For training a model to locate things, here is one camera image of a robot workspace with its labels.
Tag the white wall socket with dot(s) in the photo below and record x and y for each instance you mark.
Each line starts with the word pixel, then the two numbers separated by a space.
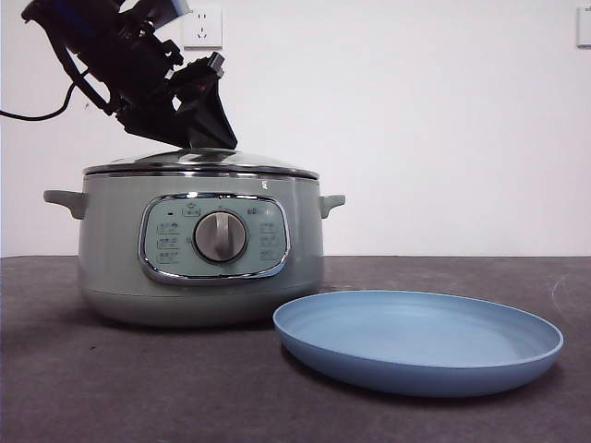
pixel 203 37

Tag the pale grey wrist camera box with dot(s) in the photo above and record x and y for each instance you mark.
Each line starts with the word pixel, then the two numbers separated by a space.
pixel 177 9

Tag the blue round plate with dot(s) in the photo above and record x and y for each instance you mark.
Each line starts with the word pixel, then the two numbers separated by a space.
pixel 415 341

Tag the glass lid with green knob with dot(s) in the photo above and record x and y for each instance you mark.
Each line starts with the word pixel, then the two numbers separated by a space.
pixel 258 162

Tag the white wall switch plate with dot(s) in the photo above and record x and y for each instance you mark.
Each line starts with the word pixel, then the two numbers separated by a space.
pixel 584 27

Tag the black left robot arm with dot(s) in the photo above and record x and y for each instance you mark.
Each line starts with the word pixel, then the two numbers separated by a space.
pixel 115 46

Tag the pale green electric steamer pot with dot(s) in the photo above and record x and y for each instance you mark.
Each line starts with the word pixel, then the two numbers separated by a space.
pixel 115 258

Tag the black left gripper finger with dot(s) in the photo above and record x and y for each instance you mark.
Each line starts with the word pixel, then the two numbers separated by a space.
pixel 154 120
pixel 210 120

